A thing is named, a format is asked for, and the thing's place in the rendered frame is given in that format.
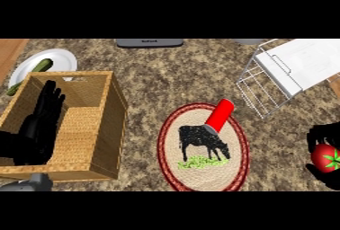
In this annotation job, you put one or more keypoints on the wicker basket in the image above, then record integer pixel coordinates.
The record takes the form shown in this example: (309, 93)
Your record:
(80, 131)

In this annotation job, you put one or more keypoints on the dark grey appliance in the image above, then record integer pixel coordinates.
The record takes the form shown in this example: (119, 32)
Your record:
(150, 43)

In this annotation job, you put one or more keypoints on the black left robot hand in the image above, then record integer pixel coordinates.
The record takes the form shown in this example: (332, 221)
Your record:
(37, 131)

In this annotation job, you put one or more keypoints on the oval cow placemat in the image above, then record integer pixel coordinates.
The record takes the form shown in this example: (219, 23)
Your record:
(202, 167)

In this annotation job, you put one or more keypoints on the red can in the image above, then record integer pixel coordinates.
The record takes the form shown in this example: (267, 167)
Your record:
(219, 116)

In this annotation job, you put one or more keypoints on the grey round object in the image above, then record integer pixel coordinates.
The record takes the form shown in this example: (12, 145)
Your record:
(247, 40)

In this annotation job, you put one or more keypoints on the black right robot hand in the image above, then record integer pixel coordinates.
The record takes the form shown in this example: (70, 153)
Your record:
(323, 136)

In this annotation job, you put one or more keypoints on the red tomato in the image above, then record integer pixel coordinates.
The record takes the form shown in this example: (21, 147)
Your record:
(326, 157)

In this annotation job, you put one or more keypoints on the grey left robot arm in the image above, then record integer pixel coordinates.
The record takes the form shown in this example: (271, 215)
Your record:
(27, 183)

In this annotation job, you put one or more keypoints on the green cucumber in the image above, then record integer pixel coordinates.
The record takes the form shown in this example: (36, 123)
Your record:
(42, 66)

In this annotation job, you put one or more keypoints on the white plate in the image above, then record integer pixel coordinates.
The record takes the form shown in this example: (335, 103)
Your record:
(63, 60)

